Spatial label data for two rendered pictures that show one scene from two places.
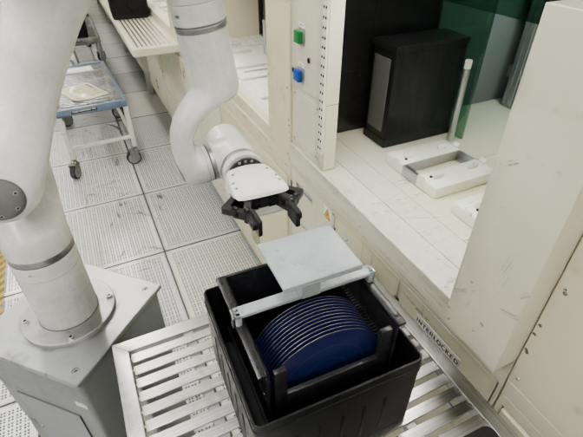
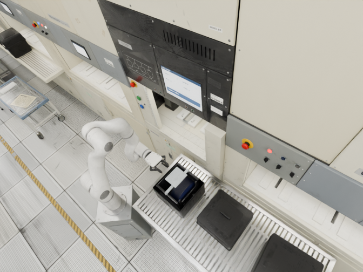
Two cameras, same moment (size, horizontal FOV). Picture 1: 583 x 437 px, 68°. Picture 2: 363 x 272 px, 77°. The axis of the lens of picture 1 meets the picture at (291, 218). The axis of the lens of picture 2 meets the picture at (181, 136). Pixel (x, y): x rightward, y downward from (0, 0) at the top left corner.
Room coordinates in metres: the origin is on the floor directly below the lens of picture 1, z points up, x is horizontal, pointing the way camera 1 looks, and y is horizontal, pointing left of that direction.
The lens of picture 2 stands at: (-0.20, 0.06, 2.48)
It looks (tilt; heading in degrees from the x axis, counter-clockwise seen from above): 55 degrees down; 345
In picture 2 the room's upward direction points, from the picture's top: 11 degrees counter-clockwise
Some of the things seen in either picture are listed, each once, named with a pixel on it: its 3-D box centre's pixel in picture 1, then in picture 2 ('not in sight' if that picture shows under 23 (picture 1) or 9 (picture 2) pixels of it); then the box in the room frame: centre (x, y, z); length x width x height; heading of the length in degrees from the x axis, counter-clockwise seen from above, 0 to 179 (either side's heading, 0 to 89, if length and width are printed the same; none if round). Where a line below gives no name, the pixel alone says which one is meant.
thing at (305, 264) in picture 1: (304, 322); (178, 185); (0.46, -0.02, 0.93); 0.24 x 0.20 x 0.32; 114
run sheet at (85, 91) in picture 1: (82, 90); (23, 100); (2.74, 1.37, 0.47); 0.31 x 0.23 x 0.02; 47
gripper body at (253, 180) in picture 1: (254, 187); (153, 159); (0.67, 0.07, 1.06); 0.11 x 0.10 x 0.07; 24
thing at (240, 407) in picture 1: (304, 353); (179, 189); (0.46, -0.02, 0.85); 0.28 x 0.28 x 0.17; 24
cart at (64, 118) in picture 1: (93, 113); (29, 104); (2.91, 1.42, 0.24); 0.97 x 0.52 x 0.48; 28
